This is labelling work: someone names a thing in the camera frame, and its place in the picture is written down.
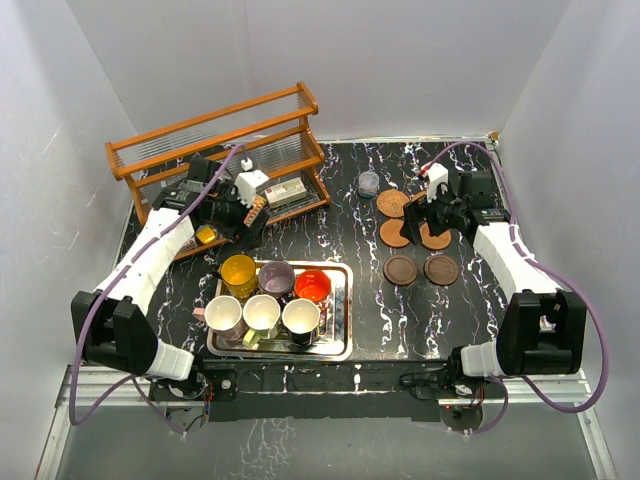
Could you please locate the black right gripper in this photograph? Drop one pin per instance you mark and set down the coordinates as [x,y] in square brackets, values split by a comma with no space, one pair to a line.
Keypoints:
[415,212]

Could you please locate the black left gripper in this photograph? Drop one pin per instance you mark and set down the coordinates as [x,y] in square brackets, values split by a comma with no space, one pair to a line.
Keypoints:
[228,193]

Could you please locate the light wooden coaster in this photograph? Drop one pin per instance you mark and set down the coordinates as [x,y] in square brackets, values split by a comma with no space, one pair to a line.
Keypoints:
[390,233]
[434,242]

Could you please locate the yellow mug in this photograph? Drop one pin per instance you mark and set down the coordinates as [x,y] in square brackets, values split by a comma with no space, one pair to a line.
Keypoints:
[239,275]

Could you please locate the dark wooden coaster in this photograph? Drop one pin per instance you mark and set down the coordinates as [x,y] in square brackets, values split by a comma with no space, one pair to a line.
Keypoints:
[400,270]
[441,270]

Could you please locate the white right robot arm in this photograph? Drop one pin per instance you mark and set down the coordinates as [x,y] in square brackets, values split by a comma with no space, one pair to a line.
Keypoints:
[542,332]

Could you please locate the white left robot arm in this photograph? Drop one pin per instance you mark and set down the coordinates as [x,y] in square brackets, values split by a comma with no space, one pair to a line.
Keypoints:
[110,322]

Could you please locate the purple mug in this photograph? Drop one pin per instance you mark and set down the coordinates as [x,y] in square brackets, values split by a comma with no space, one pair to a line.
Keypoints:
[276,278]

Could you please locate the yellow small block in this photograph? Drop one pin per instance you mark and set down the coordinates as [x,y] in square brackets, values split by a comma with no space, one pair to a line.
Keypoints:
[205,234]

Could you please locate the small clear plastic jar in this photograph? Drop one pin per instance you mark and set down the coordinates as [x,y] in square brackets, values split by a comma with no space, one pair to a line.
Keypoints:
[368,184]

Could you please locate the red white small box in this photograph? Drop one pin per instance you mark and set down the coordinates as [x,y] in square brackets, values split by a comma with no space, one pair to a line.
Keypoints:
[189,245]

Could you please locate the white cardboard box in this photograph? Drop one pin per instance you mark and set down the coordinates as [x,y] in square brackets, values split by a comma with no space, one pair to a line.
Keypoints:
[285,192]

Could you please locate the orange wooden shelf rack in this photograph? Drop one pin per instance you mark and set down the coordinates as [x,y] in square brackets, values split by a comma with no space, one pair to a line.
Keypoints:
[274,128]

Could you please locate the orange-red mug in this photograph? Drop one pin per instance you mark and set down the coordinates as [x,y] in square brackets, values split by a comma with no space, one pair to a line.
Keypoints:
[313,285]

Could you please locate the black white mug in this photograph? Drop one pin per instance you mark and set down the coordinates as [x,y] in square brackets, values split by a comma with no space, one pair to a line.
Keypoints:
[301,318]

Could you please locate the silver metal tray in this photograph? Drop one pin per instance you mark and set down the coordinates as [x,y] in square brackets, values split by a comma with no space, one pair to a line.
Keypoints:
[334,337]

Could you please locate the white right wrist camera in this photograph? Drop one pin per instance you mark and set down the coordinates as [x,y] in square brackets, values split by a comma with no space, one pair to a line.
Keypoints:
[433,175]

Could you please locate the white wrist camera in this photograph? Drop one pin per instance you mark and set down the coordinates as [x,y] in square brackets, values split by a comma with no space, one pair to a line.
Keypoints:
[248,182]
[433,175]

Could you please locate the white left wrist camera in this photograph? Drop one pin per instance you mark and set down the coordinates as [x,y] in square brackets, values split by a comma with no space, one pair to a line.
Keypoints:
[248,182]

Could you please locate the green handled white mug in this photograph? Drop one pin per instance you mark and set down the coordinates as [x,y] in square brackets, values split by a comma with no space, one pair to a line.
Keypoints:
[261,314]

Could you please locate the pink handled white mug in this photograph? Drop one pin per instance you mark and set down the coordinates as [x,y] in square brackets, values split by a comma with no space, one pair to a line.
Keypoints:
[224,316]

